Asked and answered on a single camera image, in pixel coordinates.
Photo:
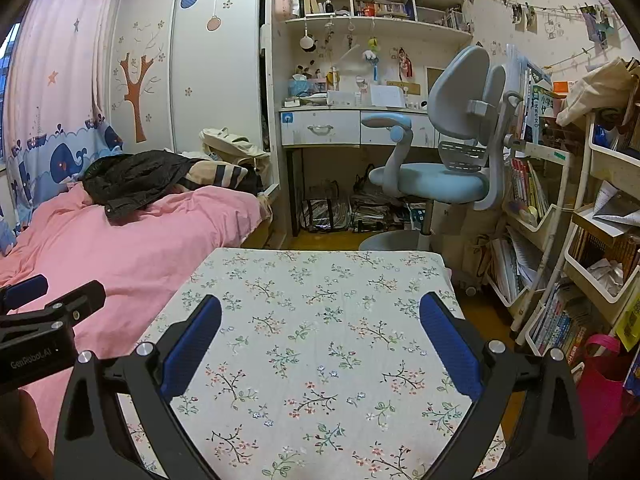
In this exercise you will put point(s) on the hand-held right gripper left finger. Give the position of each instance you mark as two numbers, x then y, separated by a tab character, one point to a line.
192	345

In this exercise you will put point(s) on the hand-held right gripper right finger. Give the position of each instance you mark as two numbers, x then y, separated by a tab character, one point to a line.
447	345

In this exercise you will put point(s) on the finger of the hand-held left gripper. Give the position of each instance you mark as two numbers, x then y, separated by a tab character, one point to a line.
80	300
25	291

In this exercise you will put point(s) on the pink bag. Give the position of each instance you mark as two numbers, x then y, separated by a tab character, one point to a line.
605	395

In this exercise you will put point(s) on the person's left forearm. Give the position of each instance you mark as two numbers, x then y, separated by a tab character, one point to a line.
35	425

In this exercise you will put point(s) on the pink blanket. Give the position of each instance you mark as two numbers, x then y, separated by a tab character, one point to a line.
115	250

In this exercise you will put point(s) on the black jacket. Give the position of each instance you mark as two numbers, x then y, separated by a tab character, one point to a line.
135	180

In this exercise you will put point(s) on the stack of papers and bags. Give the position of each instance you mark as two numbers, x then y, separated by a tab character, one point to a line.
380	205

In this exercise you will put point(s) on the blue grey desk chair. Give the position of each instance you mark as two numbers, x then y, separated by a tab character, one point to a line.
445	180

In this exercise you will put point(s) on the striped pillow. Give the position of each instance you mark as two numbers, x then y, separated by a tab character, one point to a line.
220	175

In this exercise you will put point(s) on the white bookshelf rack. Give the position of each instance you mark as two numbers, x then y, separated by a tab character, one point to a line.
530	190

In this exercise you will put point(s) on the white storage cart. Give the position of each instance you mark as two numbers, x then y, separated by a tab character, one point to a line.
605	260

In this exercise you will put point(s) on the clear tote bag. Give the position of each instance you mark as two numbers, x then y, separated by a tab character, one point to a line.
325	212

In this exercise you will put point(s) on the beige canvas bag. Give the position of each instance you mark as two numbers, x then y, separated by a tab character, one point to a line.
235	147

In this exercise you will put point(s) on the whale print curtain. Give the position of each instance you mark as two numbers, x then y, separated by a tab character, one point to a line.
55	85

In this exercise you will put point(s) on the white desk with drawers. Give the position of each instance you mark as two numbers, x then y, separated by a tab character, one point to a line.
320	127

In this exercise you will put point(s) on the white paper board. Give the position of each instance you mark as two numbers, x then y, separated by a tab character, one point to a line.
387	96

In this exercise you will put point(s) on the cork board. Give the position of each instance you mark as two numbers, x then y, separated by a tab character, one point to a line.
434	80

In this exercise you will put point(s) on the teal tissue box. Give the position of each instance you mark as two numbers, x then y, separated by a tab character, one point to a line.
302	86

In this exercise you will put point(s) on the red hanging doll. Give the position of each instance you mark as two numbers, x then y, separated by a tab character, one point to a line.
405	62

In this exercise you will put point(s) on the white wardrobe with tree sticker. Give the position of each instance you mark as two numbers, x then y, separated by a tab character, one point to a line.
220	50

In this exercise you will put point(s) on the blue hanging brush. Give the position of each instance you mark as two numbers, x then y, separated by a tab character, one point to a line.
372	62

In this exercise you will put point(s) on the cream cloth bag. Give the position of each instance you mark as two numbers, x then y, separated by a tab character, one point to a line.
595	90

